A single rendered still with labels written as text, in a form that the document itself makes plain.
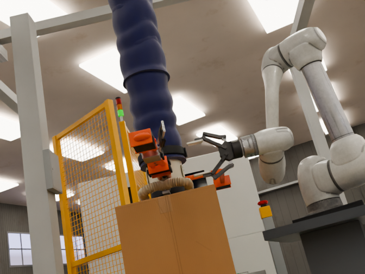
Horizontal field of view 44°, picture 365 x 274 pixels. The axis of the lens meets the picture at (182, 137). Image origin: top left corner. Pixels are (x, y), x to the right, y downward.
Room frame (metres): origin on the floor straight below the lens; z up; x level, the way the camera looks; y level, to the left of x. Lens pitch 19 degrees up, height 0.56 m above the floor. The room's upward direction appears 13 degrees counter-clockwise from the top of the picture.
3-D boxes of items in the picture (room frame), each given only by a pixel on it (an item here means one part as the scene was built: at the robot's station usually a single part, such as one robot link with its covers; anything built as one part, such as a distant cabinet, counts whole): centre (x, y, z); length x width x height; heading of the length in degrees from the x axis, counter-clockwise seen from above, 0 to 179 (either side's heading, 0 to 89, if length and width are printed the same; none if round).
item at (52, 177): (3.13, 0.99, 1.62); 0.20 x 0.05 x 0.30; 179
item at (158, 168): (1.76, 0.12, 1.08); 0.10 x 0.08 x 0.06; 89
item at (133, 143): (1.41, 0.13, 1.07); 0.08 x 0.07 x 0.05; 179
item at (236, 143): (1.75, -0.18, 1.07); 0.09 x 0.07 x 0.08; 89
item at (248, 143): (1.75, -0.25, 1.07); 0.09 x 0.06 x 0.09; 179
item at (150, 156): (1.55, 0.13, 1.07); 0.07 x 0.07 x 0.04; 89
